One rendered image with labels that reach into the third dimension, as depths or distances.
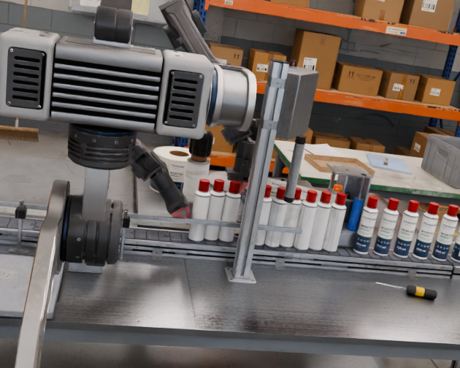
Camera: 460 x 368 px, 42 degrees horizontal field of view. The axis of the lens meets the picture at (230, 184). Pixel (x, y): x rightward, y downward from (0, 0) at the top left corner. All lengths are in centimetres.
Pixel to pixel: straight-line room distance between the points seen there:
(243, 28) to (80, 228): 521
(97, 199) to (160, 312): 50
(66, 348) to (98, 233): 134
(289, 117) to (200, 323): 62
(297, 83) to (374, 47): 507
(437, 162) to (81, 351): 233
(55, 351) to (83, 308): 92
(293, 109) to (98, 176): 69
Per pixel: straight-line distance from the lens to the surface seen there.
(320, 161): 357
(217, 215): 194
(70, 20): 626
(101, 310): 163
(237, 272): 187
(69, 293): 169
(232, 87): 121
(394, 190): 339
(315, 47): 572
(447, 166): 371
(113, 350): 256
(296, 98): 171
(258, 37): 637
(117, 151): 121
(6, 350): 255
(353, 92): 595
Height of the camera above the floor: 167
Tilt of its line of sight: 18 degrees down
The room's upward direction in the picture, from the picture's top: 10 degrees clockwise
